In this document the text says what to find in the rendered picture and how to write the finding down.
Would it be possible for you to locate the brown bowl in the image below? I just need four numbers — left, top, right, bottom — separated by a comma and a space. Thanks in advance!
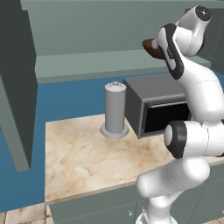
141, 38, 166, 60

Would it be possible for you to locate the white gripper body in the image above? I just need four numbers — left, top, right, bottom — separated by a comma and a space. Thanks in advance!
151, 38, 160, 50

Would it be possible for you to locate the grey toaster oven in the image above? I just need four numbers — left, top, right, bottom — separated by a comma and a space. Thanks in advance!
122, 72, 193, 139

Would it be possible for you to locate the grey-green cabinet door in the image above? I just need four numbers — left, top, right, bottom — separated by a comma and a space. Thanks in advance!
0, 0, 39, 173
204, 8, 224, 67

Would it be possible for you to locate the grey-green base cupboard door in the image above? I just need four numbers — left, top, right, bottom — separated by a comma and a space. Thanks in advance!
136, 163, 224, 224
47, 185, 138, 224

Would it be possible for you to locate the grey-green wall cabinet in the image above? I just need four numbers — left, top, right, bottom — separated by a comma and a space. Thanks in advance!
20, 0, 224, 86

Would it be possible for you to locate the grey toaster oven handle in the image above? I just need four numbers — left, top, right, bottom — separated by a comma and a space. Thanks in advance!
144, 100, 187, 109

